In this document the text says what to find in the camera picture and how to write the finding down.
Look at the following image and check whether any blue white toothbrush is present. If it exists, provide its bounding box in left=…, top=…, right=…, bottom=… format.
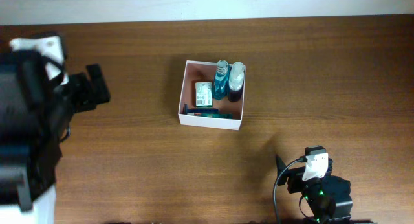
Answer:
left=193, top=113, right=219, bottom=118

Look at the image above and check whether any teal white toothpaste tube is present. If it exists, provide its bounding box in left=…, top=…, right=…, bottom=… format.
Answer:
left=219, top=113, right=232, bottom=119

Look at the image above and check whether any blue mouthwash bottle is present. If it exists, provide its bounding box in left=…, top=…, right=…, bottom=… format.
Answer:
left=213, top=60, right=230, bottom=100

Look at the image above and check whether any white open cardboard box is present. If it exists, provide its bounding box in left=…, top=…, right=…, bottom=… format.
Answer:
left=178, top=60, right=245, bottom=131

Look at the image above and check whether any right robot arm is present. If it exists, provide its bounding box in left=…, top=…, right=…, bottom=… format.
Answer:
left=272, top=156, right=353, bottom=224

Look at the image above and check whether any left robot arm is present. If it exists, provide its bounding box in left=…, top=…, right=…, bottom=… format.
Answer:
left=1, top=50, right=111, bottom=223

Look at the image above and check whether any green white small box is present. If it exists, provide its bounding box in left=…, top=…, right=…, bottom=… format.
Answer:
left=195, top=82, right=213, bottom=107

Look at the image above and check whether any blue disposable razor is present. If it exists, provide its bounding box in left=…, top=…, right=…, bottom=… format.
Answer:
left=183, top=104, right=219, bottom=115

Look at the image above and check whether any clear purple soap pump bottle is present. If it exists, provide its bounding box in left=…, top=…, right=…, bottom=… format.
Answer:
left=228, top=62, right=245, bottom=102

